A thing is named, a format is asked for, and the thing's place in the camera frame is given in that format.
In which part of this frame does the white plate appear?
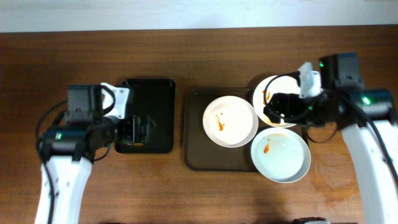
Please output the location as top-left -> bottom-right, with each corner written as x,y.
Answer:
202,96 -> 259,148
250,128 -> 312,184
252,76 -> 300,128

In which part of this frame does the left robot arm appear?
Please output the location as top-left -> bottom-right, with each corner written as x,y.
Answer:
35,83 -> 155,223

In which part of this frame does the black rectangular sponge tray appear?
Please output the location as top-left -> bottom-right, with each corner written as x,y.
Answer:
115,79 -> 175,154

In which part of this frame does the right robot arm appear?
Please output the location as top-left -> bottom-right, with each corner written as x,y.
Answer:
263,53 -> 397,223

